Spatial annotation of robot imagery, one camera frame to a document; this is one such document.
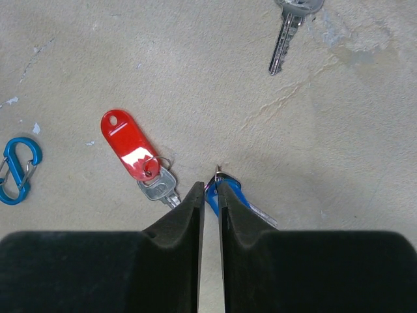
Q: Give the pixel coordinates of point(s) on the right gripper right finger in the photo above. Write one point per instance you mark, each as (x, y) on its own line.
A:
(270, 270)

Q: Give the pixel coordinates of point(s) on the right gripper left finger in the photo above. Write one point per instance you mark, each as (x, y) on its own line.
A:
(153, 270)

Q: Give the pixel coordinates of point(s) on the blue tag key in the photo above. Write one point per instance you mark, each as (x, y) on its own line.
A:
(211, 195)

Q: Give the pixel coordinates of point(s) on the red tag key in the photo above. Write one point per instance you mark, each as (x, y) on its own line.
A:
(141, 160)

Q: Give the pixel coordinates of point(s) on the teal carabiner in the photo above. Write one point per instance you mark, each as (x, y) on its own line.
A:
(21, 177)

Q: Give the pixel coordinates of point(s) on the yellow tag key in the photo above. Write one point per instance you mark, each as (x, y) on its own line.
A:
(293, 15)

